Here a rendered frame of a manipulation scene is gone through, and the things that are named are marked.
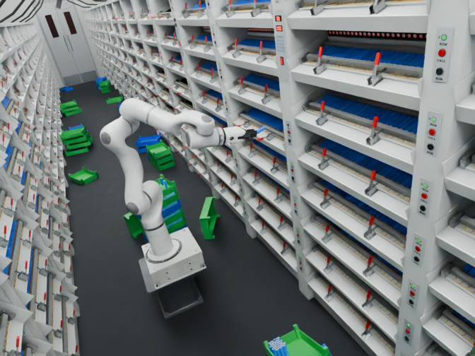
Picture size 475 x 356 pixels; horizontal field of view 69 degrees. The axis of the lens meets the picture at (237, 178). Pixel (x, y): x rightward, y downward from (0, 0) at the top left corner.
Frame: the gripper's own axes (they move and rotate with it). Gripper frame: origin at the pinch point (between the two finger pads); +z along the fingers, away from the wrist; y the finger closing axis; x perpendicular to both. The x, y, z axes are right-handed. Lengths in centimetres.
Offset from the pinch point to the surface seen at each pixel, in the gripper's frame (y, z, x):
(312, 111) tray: -23.7, 15.8, -14.4
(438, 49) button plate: -83, 5, -43
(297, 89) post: -18.5, 11.2, -23.1
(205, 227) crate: 71, 2, 95
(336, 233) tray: -37, 28, 41
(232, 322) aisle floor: -9, -11, 109
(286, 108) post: -13.4, 9.8, -14.1
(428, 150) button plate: -83, 10, -18
